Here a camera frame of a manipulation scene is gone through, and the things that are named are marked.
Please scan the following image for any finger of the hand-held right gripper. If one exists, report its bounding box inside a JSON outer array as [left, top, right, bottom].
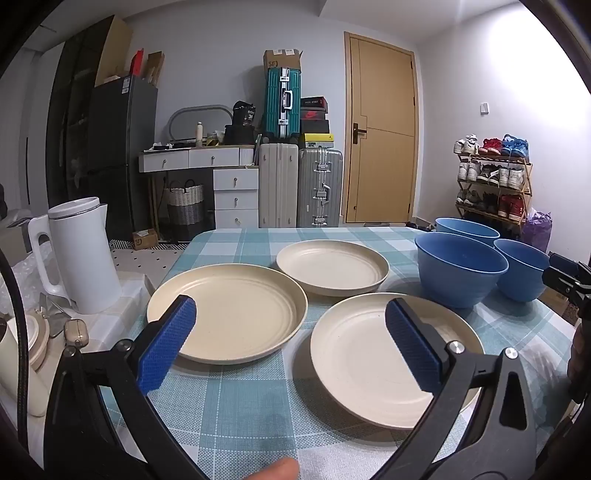
[[549, 253, 591, 278], [542, 267, 591, 306]]

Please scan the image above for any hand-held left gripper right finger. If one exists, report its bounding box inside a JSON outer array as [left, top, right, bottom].
[[369, 298, 539, 480]]

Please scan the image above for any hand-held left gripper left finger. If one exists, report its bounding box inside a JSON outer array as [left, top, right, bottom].
[[44, 294, 206, 480]]

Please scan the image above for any blue bowl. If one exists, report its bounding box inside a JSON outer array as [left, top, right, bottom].
[[414, 232, 509, 309], [492, 238, 551, 304], [435, 217, 501, 246]]

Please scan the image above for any cream plate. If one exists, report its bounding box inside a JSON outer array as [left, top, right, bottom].
[[147, 264, 308, 363], [310, 292, 485, 431], [276, 239, 390, 297]]

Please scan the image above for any person's right hand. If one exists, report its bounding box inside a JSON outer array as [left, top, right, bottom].
[[567, 323, 591, 407]]

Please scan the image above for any person's left hand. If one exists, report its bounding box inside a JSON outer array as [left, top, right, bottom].
[[244, 456, 299, 480]]

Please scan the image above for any purple plastic bag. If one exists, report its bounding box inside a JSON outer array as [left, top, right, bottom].
[[521, 211, 553, 254]]

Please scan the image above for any white dotted floor mat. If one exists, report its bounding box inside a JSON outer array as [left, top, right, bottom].
[[110, 247, 190, 289]]

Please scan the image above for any wooden shoe rack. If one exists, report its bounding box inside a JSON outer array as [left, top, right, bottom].
[[454, 154, 533, 235]]

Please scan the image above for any beige earbuds case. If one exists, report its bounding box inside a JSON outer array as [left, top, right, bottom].
[[63, 319, 91, 348]]

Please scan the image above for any patterned black white rug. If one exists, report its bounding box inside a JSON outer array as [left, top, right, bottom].
[[110, 239, 191, 253]]

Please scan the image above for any teal checkered tablecloth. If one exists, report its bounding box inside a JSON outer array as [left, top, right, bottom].
[[98, 226, 583, 480]]

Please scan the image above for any small cardboard box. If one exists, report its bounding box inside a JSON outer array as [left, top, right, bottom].
[[132, 229, 160, 251]]

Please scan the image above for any white electric kettle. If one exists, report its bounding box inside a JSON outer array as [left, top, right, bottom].
[[28, 196, 123, 315]]

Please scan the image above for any shoe rack with shoes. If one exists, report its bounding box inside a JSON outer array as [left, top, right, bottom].
[[452, 134, 531, 220]]

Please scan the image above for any cream round container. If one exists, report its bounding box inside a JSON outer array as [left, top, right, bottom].
[[17, 313, 51, 371]]

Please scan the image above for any woven laundry basket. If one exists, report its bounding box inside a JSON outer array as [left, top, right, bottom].
[[165, 179, 205, 241]]

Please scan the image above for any white desk with drawers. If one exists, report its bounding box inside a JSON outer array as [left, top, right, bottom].
[[138, 144, 260, 230]]

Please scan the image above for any silver suitcase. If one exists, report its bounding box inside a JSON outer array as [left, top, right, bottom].
[[296, 147, 344, 228]]

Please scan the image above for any beige suitcase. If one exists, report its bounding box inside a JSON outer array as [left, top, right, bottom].
[[258, 143, 300, 229]]

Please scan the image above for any black refrigerator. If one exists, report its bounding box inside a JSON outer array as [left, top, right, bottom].
[[87, 75, 159, 241]]

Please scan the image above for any wooden door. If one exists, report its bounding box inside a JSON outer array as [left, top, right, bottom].
[[344, 31, 420, 227]]

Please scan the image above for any black storage box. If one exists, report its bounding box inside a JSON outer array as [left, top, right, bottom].
[[224, 123, 256, 145]]

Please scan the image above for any oval mirror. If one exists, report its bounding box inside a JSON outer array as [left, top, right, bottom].
[[167, 104, 233, 145]]

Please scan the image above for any dark glass-door cabinet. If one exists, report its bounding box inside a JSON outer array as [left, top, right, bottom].
[[45, 17, 101, 224]]

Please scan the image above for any black bag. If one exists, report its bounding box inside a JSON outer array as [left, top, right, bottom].
[[232, 100, 257, 128]]

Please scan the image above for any teal suitcase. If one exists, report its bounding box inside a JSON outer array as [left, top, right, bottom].
[[263, 67, 302, 142]]

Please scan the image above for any tall cardboard box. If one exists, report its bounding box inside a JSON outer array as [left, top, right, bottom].
[[146, 51, 166, 89]]

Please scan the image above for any flat cardboard sheet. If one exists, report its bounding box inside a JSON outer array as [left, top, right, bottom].
[[94, 16, 135, 88]]

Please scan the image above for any black cable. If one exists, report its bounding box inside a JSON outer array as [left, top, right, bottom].
[[0, 248, 31, 455]]

